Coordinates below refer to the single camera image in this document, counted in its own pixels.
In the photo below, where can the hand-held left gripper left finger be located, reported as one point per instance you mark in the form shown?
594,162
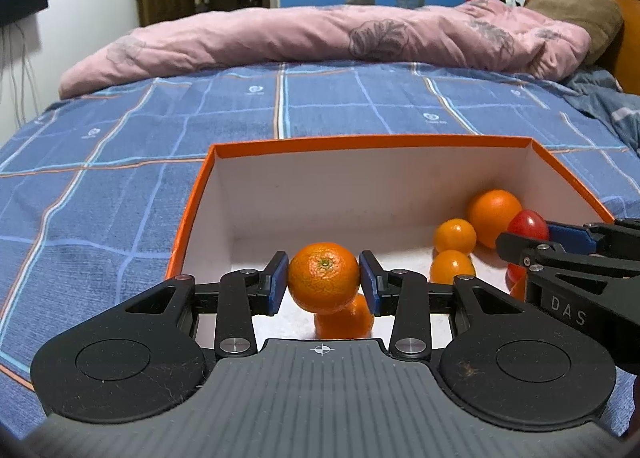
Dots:
277,283

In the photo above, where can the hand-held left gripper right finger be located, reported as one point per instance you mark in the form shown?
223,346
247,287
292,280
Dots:
369,283

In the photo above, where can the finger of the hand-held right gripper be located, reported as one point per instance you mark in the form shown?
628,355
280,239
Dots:
520,247
570,232

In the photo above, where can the red cherry tomato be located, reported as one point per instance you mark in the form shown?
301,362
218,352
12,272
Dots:
527,225

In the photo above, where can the large orange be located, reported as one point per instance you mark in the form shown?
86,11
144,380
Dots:
345,325
492,215

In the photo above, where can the small mandarin orange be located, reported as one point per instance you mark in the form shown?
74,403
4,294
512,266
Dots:
323,278
451,268
455,237

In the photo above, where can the orange cardboard box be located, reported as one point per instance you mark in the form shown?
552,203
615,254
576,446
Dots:
350,188

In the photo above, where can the grey blue pillow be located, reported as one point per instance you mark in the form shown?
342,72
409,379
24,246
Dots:
620,128
592,78

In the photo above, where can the blue plaid bed sheet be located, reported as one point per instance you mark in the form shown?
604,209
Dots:
125,163

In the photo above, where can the brown pillow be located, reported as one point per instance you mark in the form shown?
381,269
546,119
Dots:
575,13

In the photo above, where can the pink quilt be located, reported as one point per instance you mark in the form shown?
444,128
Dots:
250,38

